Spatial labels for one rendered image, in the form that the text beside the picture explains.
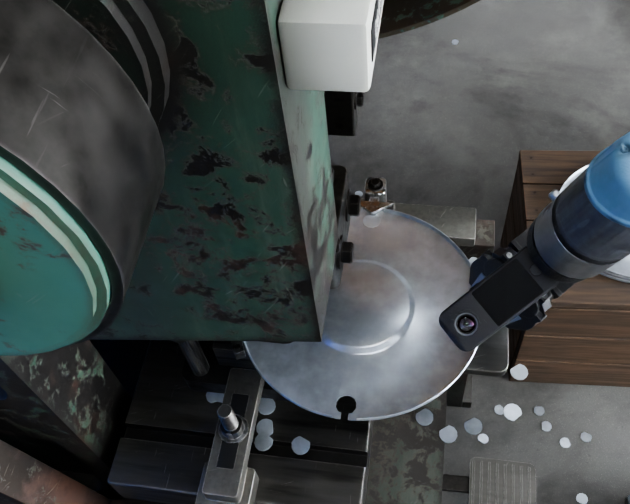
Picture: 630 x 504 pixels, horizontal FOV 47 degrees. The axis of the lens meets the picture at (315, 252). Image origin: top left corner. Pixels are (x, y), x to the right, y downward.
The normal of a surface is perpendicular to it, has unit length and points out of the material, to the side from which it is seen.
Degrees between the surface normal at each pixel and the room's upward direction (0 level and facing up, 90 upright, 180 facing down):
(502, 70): 0
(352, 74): 90
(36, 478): 73
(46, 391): 90
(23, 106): 56
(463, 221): 0
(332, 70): 90
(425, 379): 0
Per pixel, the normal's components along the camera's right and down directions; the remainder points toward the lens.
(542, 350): -0.09, 0.82
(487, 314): -0.24, -0.02
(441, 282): -0.08, -0.57
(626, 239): -0.37, 0.83
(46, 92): 0.77, -0.25
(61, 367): 0.99, 0.07
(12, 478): 0.92, -0.09
